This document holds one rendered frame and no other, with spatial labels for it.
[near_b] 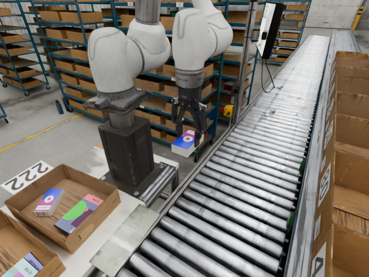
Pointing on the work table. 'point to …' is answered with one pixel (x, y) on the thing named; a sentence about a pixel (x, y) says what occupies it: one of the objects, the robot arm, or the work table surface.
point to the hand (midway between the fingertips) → (188, 136)
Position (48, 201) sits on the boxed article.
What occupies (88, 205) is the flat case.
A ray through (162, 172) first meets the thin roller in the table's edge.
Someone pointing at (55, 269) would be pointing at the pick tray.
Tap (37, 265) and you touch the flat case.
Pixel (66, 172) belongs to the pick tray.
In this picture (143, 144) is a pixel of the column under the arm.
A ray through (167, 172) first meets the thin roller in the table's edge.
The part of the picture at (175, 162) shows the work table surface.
